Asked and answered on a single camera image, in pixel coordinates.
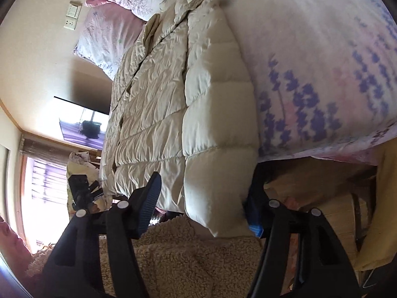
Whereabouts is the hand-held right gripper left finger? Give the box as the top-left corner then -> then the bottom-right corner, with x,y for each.
31,171 -> 162,298

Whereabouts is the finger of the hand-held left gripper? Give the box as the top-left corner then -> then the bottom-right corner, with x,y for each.
89,181 -> 105,201

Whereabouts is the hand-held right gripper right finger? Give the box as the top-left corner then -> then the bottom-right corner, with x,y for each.
244,165 -> 363,298

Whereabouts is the cream quilted down blanket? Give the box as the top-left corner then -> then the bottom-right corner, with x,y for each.
99,0 -> 262,239

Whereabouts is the patterned cloth pile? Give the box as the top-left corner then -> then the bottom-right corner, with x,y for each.
66,151 -> 103,181

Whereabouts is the window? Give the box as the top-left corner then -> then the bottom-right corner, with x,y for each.
23,157 -> 70,252

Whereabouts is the brown roller blind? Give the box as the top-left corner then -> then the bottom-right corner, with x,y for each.
20,134 -> 97,162

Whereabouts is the black television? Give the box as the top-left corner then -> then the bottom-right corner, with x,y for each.
54,96 -> 111,145

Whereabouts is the beige fleece garment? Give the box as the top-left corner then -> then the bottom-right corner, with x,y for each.
25,214 -> 264,298

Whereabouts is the yellow cloth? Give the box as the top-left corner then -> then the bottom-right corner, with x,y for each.
353,143 -> 397,271

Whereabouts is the lavender print pillow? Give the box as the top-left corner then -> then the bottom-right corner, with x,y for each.
73,4 -> 149,81

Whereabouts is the pink floral bed sheet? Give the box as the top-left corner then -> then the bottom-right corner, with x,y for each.
213,0 -> 397,166

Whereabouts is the white wall switch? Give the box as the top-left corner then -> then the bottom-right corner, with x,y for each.
66,1 -> 82,18

